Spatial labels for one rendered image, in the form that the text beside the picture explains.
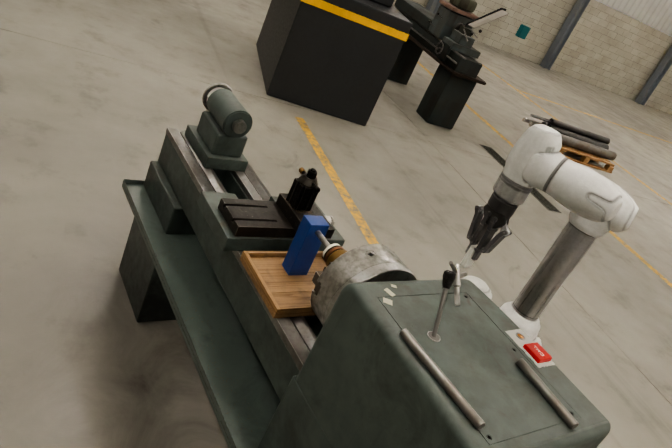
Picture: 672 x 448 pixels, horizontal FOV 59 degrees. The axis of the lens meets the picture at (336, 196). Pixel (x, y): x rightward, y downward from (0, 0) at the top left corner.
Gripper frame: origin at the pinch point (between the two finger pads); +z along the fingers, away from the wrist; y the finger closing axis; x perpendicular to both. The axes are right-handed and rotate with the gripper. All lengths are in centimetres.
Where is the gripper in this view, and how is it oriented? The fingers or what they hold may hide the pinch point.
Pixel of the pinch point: (470, 256)
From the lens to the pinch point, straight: 171.3
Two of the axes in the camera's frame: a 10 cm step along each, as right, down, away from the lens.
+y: -4.8, -5.7, 6.7
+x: -7.9, -0.5, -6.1
